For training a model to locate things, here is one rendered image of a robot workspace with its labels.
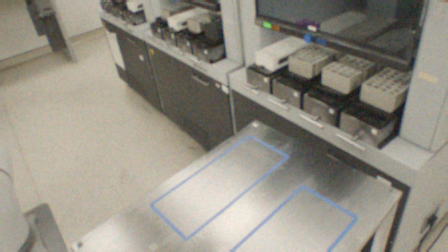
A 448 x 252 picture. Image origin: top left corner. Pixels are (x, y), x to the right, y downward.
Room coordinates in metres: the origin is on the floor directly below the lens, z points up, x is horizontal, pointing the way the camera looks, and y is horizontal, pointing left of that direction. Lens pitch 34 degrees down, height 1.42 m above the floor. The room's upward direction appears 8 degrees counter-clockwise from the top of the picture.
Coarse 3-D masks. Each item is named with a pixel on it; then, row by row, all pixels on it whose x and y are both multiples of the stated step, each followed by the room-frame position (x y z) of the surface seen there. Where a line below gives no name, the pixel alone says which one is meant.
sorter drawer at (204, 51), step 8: (200, 40) 1.55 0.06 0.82; (224, 40) 1.51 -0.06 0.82; (200, 48) 1.49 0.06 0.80; (208, 48) 1.46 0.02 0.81; (216, 48) 1.47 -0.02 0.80; (224, 48) 1.49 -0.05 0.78; (200, 56) 1.50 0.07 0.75; (208, 56) 1.44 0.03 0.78; (216, 56) 1.46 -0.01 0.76; (200, 64) 1.44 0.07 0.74
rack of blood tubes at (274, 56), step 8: (288, 40) 1.30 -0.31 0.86; (296, 40) 1.29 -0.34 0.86; (264, 48) 1.25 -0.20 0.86; (272, 48) 1.24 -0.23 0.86; (280, 48) 1.24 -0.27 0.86; (288, 48) 1.22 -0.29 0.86; (296, 48) 1.21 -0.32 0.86; (256, 56) 1.21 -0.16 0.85; (264, 56) 1.18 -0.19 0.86; (272, 56) 1.17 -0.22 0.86; (280, 56) 1.16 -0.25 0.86; (288, 56) 1.27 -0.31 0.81; (256, 64) 1.21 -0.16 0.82; (264, 64) 1.18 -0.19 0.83; (272, 64) 1.14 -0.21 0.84; (280, 64) 1.16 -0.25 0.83
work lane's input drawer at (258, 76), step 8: (288, 64) 1.17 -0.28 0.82; (248, 72) 1.20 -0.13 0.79; (256, 72) 1.17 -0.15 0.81; (264, 72) 1.14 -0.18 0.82; (272, 72) 1.13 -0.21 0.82; (280, 72) 1.14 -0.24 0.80; (248, 80) 1.21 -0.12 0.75; (256, 80) 1.16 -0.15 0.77; (264, 80) 1.12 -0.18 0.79; (272, 80) 1.11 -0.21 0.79; (248, 88) 1.14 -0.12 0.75; (256, 88) 1.15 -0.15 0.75; (264, 88) 1.13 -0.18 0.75
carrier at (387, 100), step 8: (368, 88) 0.84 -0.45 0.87; (376, 88) 0.83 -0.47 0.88; (384, 88) 0.82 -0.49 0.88; (360, 96) 0.86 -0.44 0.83; (368, 96) 0.84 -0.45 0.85; (376, 96) 0.82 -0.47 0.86; (384, 96) 0.80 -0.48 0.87; (392, 96) 0.78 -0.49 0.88; (376, 104) 0.81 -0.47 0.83; (384, 104) 0.79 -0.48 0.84; (392, 104) 0.77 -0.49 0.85
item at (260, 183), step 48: (240, 144) 0.73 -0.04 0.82; (288, 144) 0.70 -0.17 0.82; (192, 192) 0.57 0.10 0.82; (240, 192) 0.55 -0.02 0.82; (288, 192) 0.53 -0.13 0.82; (336, 192) 0.51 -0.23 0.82; (384, 192) 0.49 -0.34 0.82; (96, 240) 0.47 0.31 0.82; (144, 240) 0.45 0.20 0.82; (192, 240) 0.44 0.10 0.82; (240, 240) 0.42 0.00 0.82; (288, 240) 0.40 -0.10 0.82; (336, 240) 0.39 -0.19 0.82; (384, 240) 0.47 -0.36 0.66
